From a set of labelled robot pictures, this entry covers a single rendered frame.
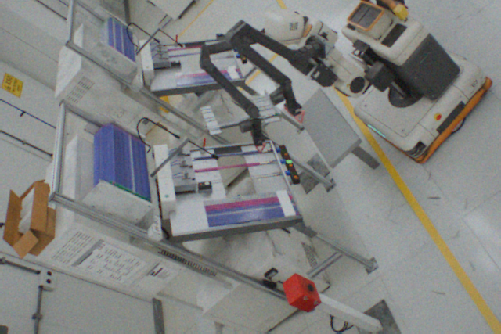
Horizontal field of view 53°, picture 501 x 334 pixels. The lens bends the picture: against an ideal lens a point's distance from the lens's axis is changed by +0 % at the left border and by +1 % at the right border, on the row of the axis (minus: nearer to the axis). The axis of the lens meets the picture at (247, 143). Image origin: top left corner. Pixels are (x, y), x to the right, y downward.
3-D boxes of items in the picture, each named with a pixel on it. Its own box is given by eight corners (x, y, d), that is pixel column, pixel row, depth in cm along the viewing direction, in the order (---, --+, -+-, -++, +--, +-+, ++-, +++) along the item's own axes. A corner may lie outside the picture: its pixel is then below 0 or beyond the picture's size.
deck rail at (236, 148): (269, 147, 334) (270, 139, 330) (270, 149, 332) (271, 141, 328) (160, 158, 319) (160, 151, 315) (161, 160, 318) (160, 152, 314)
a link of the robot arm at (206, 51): (196, 44, 278) (193, 48, 287) (203, 68, 278) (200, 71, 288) (271, 26, 289) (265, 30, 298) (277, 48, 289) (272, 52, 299)
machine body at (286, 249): (303, 210, 381) (246, 176, 346) (336, 287, 329) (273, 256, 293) (243, 258, 402) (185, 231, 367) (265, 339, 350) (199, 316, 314)
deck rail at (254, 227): (300, 223, 282) (301, 215, 279) (301, 225, 281) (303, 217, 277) (172, 241, 268) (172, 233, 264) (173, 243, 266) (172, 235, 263)
